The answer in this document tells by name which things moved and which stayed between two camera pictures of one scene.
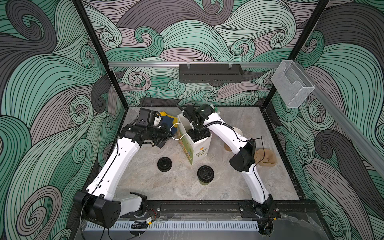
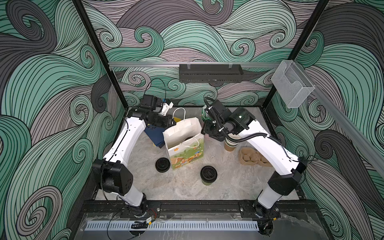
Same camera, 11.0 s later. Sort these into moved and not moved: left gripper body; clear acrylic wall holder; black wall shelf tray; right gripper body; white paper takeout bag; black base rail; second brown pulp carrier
Moved: left gripper body; white paper takeout bag; right gripper body
Not moved: black wall shelf tray; clear acrylic wall holder; black base rail; second brown pulp carrier
